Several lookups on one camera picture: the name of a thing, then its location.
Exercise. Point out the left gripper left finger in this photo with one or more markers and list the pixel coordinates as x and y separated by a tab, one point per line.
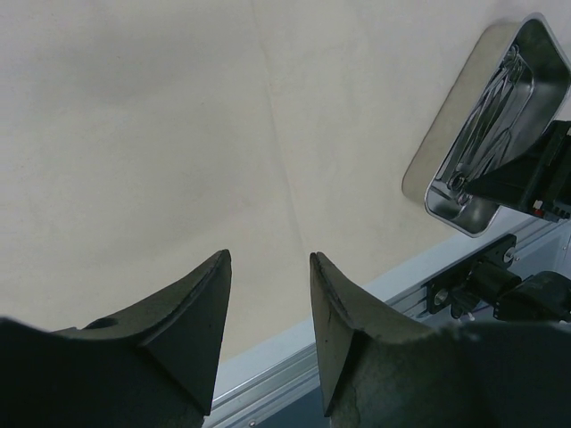
152	364

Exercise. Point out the beige cloth wrap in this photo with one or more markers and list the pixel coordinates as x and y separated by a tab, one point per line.
139	137

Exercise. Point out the front aluminium rail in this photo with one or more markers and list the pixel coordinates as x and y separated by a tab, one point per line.
276	374

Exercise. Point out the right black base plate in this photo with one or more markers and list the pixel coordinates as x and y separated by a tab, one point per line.
481	277

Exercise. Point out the steel surgical scissors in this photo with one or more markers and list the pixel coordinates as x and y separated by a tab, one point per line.
490	125

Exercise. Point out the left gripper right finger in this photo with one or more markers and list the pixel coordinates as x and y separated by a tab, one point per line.
379	368

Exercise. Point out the metal instrument tray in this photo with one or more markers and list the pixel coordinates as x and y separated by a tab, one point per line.
513	84

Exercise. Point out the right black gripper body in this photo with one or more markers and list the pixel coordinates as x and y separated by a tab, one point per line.
537	182

